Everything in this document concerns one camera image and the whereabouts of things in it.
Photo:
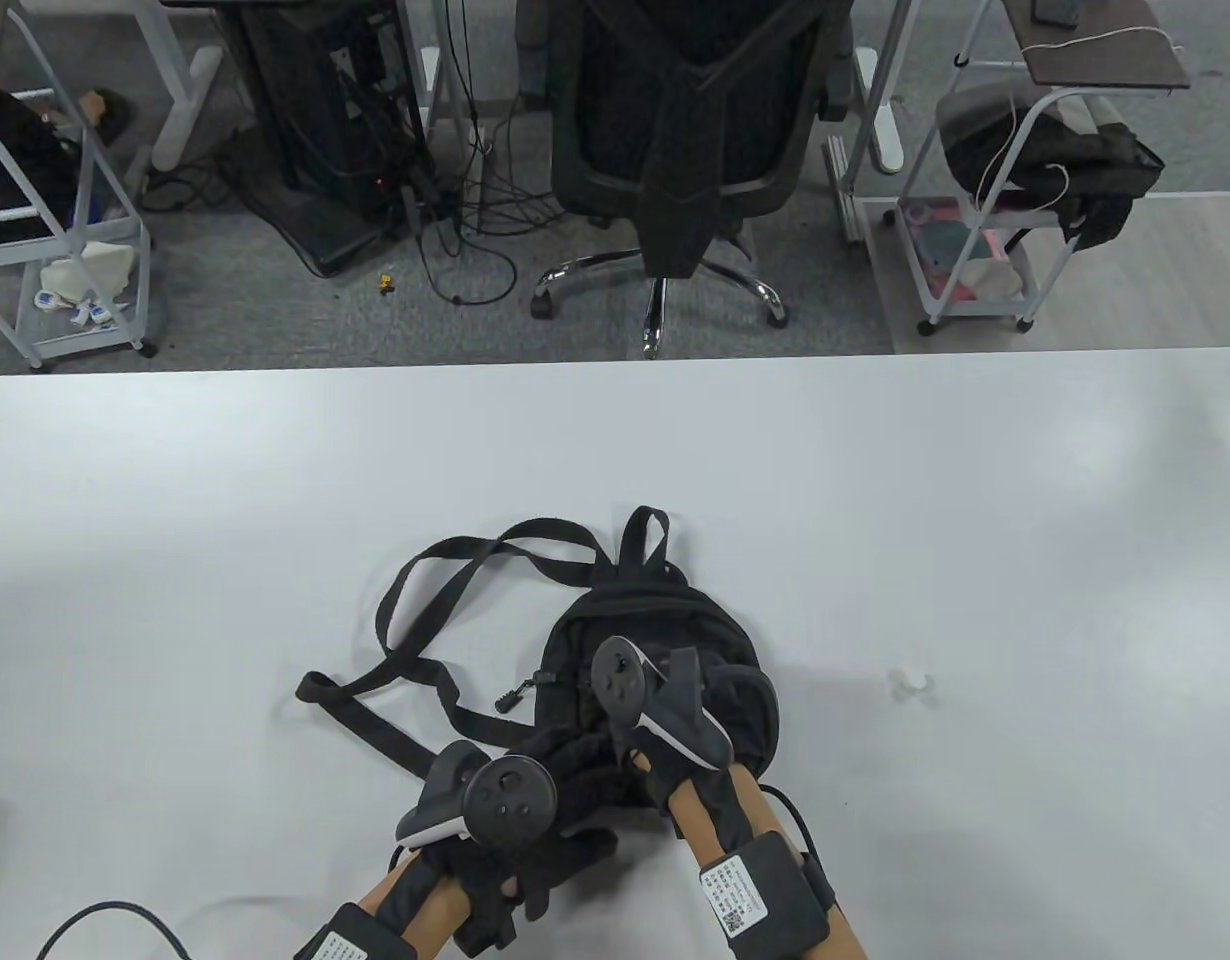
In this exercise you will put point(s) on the person's right hand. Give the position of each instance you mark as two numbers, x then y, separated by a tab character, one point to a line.
665	785

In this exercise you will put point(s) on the person's left hand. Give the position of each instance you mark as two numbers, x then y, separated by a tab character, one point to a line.
580	760

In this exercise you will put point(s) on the small white lubricant cap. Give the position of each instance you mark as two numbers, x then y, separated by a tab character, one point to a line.
912	681

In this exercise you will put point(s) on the person's right forearm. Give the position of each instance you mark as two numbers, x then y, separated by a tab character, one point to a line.
700	810

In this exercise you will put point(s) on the person's left forearm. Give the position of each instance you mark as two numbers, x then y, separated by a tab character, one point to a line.
425	910

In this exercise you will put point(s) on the white metal cart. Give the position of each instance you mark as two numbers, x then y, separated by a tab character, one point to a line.
85	346
975	311

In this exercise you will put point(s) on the cream cloth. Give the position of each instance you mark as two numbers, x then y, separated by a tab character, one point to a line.
995	278

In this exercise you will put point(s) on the pink box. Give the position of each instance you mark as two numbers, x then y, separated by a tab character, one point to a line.
940	240

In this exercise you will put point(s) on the black mesh office chair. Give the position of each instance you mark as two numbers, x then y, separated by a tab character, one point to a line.
675	150

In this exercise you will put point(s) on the grey metal rails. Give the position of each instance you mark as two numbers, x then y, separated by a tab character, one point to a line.
843	190

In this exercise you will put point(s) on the white desk leg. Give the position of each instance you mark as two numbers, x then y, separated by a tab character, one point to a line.
430	80
180	110
885	130

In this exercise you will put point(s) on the white cloth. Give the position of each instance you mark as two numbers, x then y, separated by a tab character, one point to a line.
90	265

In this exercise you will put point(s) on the black computer tower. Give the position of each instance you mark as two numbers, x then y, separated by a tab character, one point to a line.
305	100

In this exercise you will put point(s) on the black bag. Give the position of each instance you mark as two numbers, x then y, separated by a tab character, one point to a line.
1105	160

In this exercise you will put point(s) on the black jacket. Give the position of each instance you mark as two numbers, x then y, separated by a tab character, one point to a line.
15	170

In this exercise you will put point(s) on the brown side table top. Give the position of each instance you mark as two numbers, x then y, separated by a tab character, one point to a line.
1105	55

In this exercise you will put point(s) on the black phone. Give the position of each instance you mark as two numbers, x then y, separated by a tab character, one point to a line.
1055	12

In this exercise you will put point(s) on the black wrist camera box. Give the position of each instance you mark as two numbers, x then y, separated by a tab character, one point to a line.
775	895
345	940

